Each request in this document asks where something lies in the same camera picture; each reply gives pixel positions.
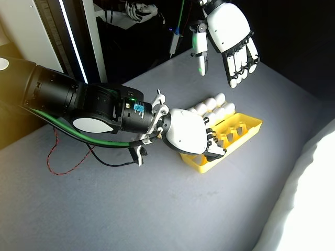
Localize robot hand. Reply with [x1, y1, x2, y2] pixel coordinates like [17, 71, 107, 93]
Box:
[188, 1, 260, 89]
[161, 107, 227, 163]

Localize white cloth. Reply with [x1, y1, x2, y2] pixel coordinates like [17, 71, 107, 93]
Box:
[252, 122, 335, 251]

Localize white adapter box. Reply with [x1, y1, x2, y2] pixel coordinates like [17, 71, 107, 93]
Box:
[169, 35, 181, 56]

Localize green cable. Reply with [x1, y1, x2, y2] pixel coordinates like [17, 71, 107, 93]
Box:
[176, 0, 186, 29]

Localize white cabinet with light strip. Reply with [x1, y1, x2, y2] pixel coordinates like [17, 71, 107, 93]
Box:
[0, 0, 108, 84]

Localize spare white robot hand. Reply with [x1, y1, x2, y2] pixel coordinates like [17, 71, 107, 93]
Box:
[125, 0, 159, 24]

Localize red twisted cable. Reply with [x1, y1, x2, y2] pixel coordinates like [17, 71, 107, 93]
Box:
[46, 127, 93, 175]

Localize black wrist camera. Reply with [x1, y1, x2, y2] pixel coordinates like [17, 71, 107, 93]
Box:
[132, 146, 148, 167]

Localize grey table cloth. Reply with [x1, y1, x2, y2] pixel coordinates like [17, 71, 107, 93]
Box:
[0, 48, 335, 251]

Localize yellow plastic egg box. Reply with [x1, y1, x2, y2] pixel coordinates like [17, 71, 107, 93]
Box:
[179, 112, 263, 174]

